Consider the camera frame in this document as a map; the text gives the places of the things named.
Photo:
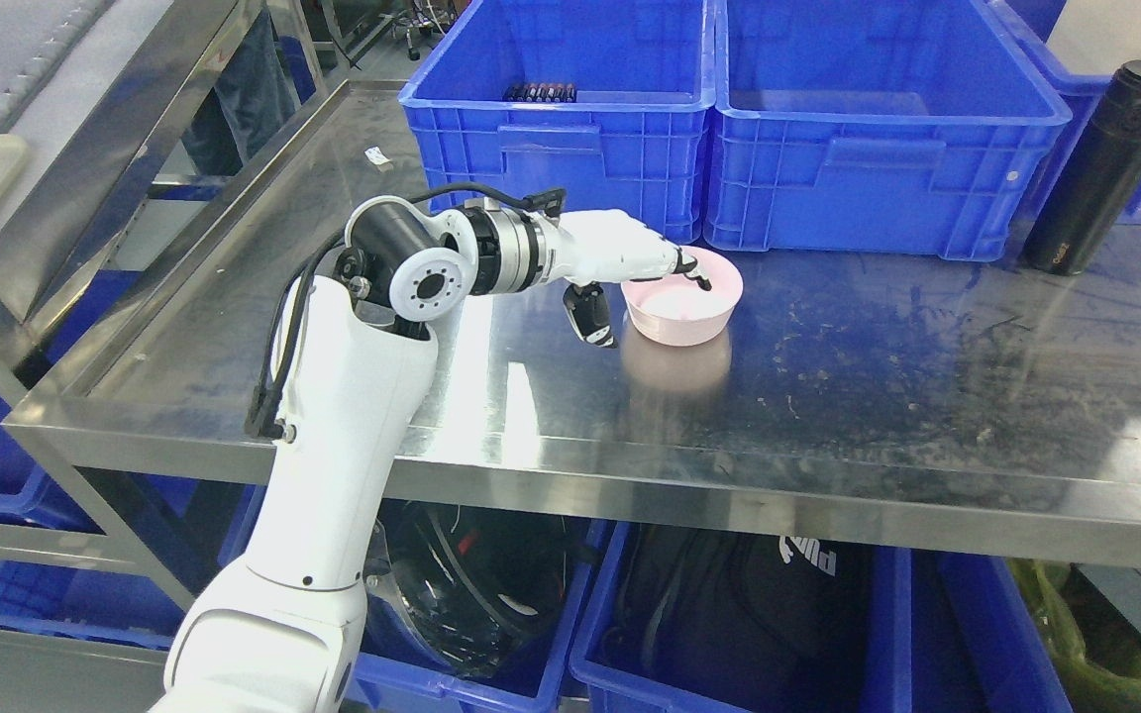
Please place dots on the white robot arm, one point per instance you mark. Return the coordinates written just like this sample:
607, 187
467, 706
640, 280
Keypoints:
348, 361

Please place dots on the stainless steel table frame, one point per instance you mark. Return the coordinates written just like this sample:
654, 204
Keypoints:
888, 399

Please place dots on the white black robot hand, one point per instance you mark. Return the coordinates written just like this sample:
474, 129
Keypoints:
595, 246

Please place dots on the small white paper scrap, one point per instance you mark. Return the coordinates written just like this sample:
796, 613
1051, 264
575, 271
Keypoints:
378, 159

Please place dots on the green plastic bag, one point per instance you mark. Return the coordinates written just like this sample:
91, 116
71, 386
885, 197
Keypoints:
1095, 651

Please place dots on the pink plastic bowl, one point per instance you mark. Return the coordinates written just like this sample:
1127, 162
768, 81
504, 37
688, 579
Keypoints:
676, 311

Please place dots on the black markers row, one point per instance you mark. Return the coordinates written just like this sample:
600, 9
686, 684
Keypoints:
540, 92

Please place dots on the blue bin with black helmet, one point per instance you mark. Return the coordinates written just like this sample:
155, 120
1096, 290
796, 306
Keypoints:
472, 609

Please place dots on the black thermos bottle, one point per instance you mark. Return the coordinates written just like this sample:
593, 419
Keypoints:
1095, 185

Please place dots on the blue bin with black bag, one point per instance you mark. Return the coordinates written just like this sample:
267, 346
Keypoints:
888, 680

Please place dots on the blue crate with black items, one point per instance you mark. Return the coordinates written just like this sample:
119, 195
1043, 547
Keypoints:
637, 136

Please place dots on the empty blue crate on table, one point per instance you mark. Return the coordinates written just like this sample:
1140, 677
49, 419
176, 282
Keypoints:
886, 127

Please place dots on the black bag with white logo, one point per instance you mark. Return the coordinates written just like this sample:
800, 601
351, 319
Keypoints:
763, 623

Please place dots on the blue crate far right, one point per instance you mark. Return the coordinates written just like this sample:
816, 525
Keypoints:
1029, 24

